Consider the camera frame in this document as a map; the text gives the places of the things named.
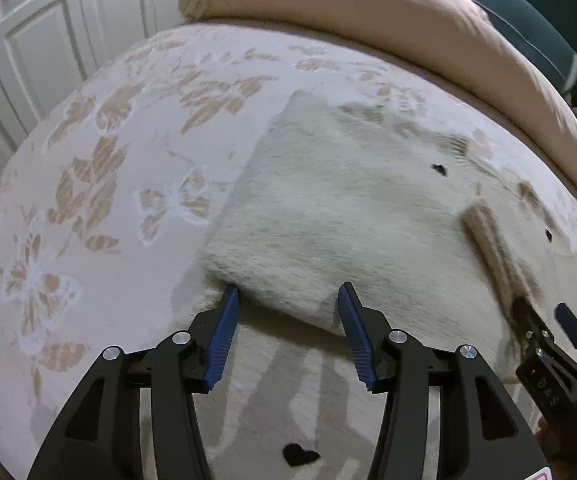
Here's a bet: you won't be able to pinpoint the cream fuzzy garment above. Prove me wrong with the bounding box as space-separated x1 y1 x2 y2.
200 91 577 375

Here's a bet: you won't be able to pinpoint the floral beige bedspread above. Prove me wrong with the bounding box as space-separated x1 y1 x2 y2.
0 22 577 479

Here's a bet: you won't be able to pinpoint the white panelled wardrobe doors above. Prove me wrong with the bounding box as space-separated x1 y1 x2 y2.
0 0 181 173

